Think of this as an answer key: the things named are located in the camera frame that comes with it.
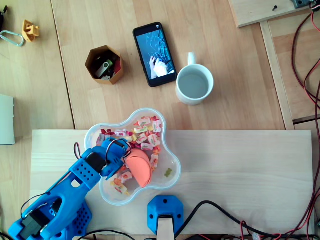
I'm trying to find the black smartphone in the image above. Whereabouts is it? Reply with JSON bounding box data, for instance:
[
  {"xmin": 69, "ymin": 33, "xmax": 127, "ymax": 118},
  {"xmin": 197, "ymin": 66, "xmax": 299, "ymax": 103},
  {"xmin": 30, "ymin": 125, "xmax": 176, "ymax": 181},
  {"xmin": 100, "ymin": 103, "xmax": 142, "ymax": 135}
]
[{"xmin": 132, "ymin": 21, "xmax": 178, "ymax": 88}]

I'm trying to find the thin red cable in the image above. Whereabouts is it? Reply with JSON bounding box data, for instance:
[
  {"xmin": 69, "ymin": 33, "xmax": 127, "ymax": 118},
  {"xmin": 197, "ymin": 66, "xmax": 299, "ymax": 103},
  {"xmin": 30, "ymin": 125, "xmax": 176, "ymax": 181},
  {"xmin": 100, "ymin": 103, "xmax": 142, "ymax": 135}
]
[{"xmin": 239, "ymin": 219, "xmax": 285, "ymax": 240}]

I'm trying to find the red black braided cable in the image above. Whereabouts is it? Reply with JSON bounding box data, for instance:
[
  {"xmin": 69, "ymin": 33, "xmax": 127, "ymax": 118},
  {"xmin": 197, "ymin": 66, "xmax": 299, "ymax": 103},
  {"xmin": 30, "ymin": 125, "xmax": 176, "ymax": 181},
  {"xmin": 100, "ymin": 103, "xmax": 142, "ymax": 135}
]
[{"xmin": 291, "ymin": 7, "xmax": 320, "ymax": 236}]

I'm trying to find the silver carabiner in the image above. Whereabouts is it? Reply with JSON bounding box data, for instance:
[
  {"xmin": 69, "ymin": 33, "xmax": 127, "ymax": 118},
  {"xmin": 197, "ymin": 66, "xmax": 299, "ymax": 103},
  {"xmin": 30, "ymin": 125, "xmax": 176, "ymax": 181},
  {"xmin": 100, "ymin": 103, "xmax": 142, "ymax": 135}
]
[{"xmin": 0, "ymin": 30, "xmax": 25, "ymax": 47}]

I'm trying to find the yellow printed piece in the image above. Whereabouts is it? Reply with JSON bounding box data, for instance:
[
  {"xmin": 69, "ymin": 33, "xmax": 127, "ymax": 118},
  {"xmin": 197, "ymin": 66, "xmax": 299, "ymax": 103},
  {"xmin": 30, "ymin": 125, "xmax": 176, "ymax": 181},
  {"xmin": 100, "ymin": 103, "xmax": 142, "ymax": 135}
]
[{"xmin": 21, "ymin": 19, "xmax": 40, "ymax": 43}]

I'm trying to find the white flat box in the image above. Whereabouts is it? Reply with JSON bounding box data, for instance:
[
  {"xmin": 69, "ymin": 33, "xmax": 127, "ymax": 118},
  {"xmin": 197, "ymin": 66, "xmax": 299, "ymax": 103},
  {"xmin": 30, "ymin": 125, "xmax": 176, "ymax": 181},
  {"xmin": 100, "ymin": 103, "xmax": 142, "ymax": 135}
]
[{"xmin": 0, "ymin": 94, "xmax": 15, "ymax": 145}]

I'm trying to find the blue post base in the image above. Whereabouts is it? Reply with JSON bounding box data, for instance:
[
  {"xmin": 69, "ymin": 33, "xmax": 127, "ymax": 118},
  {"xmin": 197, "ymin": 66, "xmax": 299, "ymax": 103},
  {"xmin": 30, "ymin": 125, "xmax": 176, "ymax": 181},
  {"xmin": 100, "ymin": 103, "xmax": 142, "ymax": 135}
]
[{"xmin": 146, "ymin": 195, "xmax": 185, "ymax": 236}]

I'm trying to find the black green USB stick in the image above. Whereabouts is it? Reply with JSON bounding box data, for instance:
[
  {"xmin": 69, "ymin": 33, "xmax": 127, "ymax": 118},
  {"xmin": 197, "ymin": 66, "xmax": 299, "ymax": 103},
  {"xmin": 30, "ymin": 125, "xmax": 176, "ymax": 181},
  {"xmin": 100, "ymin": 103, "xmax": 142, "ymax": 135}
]
[{"xmin": 94, "ymin": 59, "xmax": 114, "ymax": 78}]

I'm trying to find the light wooden base board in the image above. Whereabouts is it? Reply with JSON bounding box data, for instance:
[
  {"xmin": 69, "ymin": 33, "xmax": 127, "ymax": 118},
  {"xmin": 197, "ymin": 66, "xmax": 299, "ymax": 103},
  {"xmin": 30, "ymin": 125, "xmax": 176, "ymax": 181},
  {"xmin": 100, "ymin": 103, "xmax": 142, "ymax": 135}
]
[{"xmin": 29, "ymin": 129, "xmax": 315, "ymax": 236}]

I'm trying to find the orange half-round block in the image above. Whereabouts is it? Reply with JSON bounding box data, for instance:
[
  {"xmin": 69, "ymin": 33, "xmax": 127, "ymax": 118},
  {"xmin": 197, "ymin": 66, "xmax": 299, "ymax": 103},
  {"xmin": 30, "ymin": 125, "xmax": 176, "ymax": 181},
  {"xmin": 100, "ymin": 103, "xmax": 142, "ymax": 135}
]
[{"xmin": 124, "ymin": 148, "xmax": 154, "ymax": 189}]

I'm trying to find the wooden camera post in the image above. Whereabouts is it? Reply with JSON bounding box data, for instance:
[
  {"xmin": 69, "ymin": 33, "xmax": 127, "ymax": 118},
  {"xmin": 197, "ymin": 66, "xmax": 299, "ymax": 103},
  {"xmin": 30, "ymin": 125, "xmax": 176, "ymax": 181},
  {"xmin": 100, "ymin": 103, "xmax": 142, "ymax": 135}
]
[{"xmin": 156, "ymin": 214, "xmax": 175, "ymax": 240}]

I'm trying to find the white ceramic mug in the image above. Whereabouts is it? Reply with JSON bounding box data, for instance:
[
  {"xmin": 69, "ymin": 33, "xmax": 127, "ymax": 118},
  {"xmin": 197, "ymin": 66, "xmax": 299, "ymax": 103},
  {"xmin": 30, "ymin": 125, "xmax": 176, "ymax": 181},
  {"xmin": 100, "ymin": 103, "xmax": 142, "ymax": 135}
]
[{"xmin": 175, "ymin": 51, "xmax": 215, "ymax": 106}]

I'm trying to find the wooden board with screw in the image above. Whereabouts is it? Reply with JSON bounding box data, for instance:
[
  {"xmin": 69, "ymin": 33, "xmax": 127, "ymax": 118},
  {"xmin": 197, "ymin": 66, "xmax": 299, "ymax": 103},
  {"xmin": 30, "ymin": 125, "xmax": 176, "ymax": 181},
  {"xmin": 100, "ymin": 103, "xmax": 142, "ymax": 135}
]
[{"xmin": 228, "ymin": 0, "xmax": 316, "ymax": 29}]

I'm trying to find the Haribo Dragolo candy tub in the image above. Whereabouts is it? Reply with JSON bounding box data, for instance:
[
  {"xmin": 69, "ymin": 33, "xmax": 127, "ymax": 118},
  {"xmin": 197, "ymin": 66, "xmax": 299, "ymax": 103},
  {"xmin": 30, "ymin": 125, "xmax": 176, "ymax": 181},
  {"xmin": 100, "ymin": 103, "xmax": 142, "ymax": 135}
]
[{"xmin": 83, "ymin": 107, "xmax": 182, "ymax": 207}]

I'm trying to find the grey metal part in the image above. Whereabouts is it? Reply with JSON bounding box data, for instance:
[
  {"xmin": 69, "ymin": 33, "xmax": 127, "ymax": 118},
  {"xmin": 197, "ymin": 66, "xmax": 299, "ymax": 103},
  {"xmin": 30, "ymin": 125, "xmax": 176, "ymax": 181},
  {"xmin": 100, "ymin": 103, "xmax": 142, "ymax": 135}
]
[{"xmin": 289, "ymin": 0, "xmax": 311, "ymax": 10}]

